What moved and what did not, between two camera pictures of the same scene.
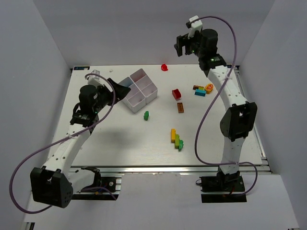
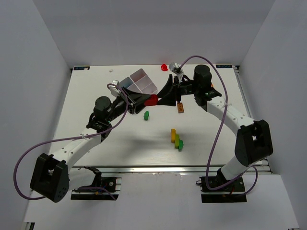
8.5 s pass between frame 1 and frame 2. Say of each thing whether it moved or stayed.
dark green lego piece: stayed
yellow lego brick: stayed
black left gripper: moved
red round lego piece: stayed
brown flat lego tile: stayed
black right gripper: moved
